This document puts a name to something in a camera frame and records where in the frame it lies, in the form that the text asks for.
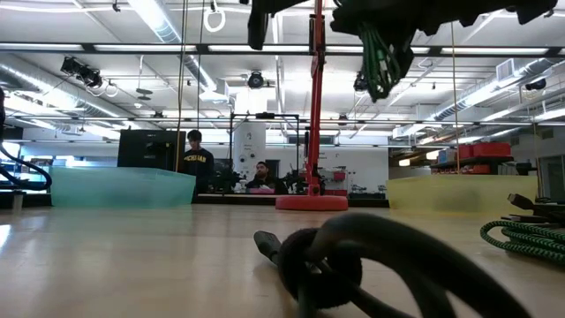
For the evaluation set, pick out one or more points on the yellow translucent plastic bin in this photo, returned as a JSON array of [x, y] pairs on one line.
[[459, 194]]

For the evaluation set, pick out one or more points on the large red storage bin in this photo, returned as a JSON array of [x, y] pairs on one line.
[[492, 150]]

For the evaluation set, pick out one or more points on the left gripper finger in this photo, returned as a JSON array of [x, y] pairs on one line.
[[258, 24]]

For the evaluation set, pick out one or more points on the black overhead camera cluster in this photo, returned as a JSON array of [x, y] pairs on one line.
[[359, 83], [81, 71]]

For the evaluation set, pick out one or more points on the red camera stand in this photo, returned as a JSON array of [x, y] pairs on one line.
[[314, 132]]

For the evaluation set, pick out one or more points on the round black ceiling camera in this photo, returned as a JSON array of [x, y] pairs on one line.
[[255, 80]]

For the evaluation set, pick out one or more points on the person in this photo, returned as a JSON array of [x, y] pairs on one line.
[[198, 165], [265, 181]]

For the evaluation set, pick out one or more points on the black overhead light beam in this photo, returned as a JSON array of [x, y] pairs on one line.
[[203, 48]]

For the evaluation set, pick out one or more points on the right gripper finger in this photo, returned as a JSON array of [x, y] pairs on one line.
[[406, 57]]

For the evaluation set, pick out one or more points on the dark wall shelf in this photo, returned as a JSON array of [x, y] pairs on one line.
[[472, 161]]

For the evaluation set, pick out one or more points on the teal translucent plastic bin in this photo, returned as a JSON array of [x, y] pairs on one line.
[[119, 187]]

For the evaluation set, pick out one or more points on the white pillar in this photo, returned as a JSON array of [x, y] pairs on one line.
[[249, 150]]

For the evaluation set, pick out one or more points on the pink object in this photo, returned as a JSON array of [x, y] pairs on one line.
[[261, 191]]

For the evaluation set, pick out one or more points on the black stand frame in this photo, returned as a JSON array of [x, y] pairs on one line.
[[265, 115]]

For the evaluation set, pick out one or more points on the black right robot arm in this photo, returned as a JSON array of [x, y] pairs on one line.
[[485, 11]]

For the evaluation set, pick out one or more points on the small red storage bin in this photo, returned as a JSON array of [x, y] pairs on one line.
[[465, 151]]

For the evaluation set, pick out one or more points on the black monitor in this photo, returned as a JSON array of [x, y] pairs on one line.
[[145, 150]]

